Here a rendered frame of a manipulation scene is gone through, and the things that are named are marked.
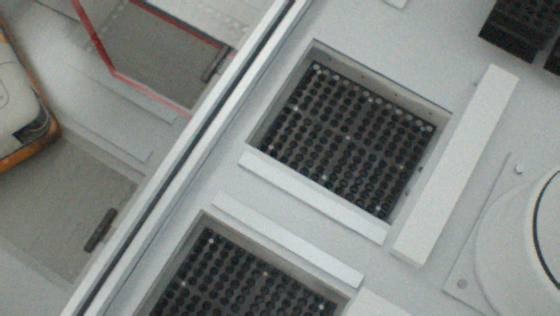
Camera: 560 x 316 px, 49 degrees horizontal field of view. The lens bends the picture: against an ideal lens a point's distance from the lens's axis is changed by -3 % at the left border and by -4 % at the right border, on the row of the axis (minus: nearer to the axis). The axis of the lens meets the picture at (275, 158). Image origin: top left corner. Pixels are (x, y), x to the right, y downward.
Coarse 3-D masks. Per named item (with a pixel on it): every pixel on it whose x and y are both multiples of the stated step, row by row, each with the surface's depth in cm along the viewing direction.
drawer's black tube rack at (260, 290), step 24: (216, 240) 95; (216, 264) 94; (240, 264) 91; (264, 264) 94; (192, 288) 90; (216, 288) 93; (240, 288) 90; (264, 288) 93; (288, 288) 90; (168, 312) 89; (192, 312) 89; (216, 312) 92; (240, 312) 89; (264, 312) 93; (288, 312) 89; (312, 312) 89
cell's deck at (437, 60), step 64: (320, 0) 100; (448, 0) 100; (384, 64) 96; (448, 64) 96; (512, 64) 96; (256, 128) 95; (448, 128) 93; (512, 128) 93; (192, 192) 90; (256, 192) 90; (320, 192) 90; (384, 256) 87; (448, 256) 87
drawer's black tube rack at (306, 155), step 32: (320, 96) 103; (352, 96) 103; (288, 128) 98; (320, 128) 101; (352, 128) 98; (384, 128) 98; (416, 128) 101; (288, 160) 96; (320, 160) 96; (352, 160) 96; (384, 160) 96; (416, 160) 96; (352, 192) 98; (384, 192) 95
